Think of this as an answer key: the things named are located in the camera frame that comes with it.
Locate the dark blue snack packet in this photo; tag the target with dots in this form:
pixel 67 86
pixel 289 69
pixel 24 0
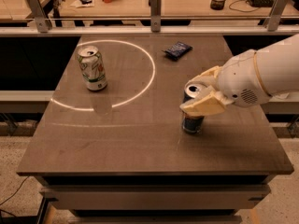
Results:
pixel 177 50

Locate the white rounded gripper body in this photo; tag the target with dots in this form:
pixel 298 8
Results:
pixel 240 78

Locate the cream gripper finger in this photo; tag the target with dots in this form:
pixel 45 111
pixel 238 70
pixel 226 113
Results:
pixel 203 101
pixel 207 78

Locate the middle metal rail bracket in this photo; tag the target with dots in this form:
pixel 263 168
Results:
pixel 155 15

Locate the right metal rail bracket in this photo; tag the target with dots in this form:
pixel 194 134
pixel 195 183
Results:
pixel 271 23

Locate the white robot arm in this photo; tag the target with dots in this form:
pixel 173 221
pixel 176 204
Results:
pixel 278 66

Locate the blue silver Red Bull can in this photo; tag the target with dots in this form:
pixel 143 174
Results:
pixel 192 125

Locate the white green 7up can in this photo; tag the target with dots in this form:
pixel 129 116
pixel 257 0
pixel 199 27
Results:
pixel 92 68

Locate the left metal rail bracket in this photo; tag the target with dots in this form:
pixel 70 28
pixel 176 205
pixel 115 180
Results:
pixel 43 23

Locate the metal rail bracket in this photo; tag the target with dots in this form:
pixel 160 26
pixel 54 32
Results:
pixel 271 23
pixel 155 15
pixel 43 23

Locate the black mesh cup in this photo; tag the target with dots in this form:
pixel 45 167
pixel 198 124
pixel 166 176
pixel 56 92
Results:
pixel 217 4

